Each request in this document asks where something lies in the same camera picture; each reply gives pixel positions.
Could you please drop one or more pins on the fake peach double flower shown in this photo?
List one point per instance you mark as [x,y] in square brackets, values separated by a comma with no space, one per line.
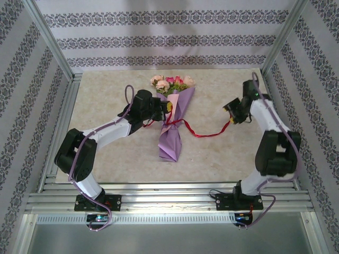
[161,84]

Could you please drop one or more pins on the fake red and pink rose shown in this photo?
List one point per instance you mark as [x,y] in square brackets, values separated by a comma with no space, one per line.
[179,79]

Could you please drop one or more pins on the red ribbon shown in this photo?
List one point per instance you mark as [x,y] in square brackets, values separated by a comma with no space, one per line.
[206,135]

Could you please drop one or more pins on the fake pale peach rose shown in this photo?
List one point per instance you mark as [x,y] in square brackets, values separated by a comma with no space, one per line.
[188,80]

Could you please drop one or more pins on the pink and purple wrapping paper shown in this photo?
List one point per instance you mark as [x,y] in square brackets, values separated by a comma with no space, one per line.
[169,143]

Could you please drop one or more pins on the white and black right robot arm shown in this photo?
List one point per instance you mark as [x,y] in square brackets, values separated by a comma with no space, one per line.
[278,156]

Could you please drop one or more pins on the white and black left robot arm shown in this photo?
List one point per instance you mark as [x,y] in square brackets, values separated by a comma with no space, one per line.
[76,156]

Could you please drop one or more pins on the right controller board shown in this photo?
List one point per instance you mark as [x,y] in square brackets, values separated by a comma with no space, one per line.
[243,217]

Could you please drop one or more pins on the controller board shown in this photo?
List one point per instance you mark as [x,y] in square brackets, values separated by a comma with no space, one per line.
[243,217]
[98,218]

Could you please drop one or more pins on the left controller board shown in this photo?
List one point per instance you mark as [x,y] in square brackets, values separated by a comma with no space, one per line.
[98,218]

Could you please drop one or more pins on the grey metal panel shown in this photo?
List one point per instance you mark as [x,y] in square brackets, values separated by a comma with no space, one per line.
[169,240]

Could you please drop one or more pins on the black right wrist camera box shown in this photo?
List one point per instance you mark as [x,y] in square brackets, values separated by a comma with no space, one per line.
[249,88]

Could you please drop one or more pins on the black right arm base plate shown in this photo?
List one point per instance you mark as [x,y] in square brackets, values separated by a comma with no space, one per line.
[225,202]

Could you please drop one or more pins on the aluminium frame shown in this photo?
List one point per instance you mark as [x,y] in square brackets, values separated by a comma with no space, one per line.
[159,198]

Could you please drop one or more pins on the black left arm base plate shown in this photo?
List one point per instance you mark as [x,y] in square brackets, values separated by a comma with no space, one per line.
[114,202]

